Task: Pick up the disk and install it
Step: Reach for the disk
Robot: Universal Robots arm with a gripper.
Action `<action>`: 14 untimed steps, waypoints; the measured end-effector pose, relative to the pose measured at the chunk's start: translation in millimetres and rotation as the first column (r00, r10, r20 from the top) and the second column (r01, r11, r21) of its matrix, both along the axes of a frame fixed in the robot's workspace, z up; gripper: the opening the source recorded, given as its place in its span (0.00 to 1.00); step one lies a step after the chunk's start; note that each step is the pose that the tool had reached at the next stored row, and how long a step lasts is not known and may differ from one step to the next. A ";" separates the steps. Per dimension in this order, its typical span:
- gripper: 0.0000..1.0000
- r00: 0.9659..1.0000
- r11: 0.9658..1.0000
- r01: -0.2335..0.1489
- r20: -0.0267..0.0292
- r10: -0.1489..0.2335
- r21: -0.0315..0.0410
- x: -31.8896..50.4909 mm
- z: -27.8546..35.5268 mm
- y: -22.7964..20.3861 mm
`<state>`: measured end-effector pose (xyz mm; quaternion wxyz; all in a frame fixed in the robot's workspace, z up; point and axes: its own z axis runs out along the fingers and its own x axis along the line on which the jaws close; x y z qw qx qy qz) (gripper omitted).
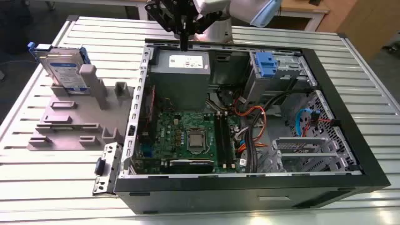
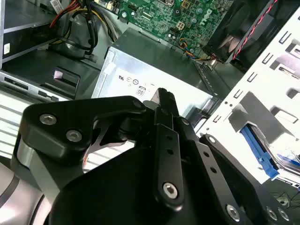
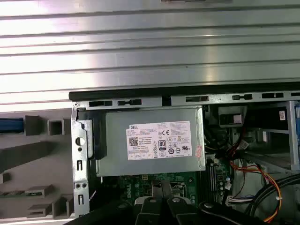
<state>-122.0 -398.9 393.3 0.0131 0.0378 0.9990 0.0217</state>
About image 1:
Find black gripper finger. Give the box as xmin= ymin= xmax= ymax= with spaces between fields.
xmin=144 ymin=0 xmax=186 ymax=52
xmin=184 ymin=11 xmax=222 ymax=52

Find hard disk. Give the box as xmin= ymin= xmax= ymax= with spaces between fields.
xmin=27 ymin=41 xmax=91 ymax=96

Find red yellow power wire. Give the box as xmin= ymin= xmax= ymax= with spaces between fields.
xmin=308 ymin=117 xmax=342 ymax=128

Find blue drive latch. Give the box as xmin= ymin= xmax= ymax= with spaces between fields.
xmin=255 ymin=52 xmax=279 ymax=78

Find grey power supply unit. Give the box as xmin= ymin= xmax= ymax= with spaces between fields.
xmin=150 ymin=49 xmax=211 ymax=113

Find metal drive cage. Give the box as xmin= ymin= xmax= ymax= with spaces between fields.
xmin=243 ymin=49 xmax=316 ymax=104

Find green motherboard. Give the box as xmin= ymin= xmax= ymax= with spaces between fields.
xmin=134 ymin=111 xmax=248 ymax=174

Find grey parts rack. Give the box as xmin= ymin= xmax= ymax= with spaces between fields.
xmin=27 ymin=65 xmax=134 ymax=152

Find black RAM slot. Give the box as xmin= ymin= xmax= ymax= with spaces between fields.
xmin=214 ymin=112 xmax=228 ymax=169
xmin=223 ymin=112 xmax=238 ymax=169

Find silver CPU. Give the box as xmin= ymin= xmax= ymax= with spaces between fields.
xmin=190 ymin=134 xmax=206 ymax=147

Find wooden cabinet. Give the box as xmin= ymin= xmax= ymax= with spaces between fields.
xmin=315 ymin=0 xmax=400 ymax=63

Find CPU socket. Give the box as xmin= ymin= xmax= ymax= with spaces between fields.
xmin=186 ymin=127 xmax=210 ymax=156

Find black graphics card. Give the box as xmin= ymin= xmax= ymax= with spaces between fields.
xmin=131 ymin=158 xmax=218 ymax=175

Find black chair base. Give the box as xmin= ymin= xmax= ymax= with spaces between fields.
xmin=382 ymin=35 xmax=400 ymax=53

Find black lock knob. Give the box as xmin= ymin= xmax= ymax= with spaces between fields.
xmin=95 ymin=157 xmax=108 ymax=176

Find black PC case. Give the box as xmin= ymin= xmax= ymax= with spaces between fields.
xmin=114 ymin=38 xmax=391 ymax=215

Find black yellow wire bundle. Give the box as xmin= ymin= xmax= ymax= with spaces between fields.
xmin=206 ymin=85 xmax=244 ymax=113

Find wooden desk white frame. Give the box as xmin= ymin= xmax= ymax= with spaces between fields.
xmin=124 ymin=0 xmax=332 ymax=32

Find orange wire bundle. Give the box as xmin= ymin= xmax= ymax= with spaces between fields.
xmin=234 ymin=105 xmax=271 ymax=149

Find blue floor cable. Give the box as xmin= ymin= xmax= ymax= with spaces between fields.
xmin=0 ymin=60 xmax=43 ymax=71

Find blue data wire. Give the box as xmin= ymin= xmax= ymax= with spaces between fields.
xmin=295 ymin=107 xmax=314 ymax=138

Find black cable bundle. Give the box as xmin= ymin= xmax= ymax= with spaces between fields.
xmin=246 ymin=89 xmax=315 ymax=173

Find metal case bracket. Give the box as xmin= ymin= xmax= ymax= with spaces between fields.
xmin=91 ymin=142 xmax=126 ymax=196

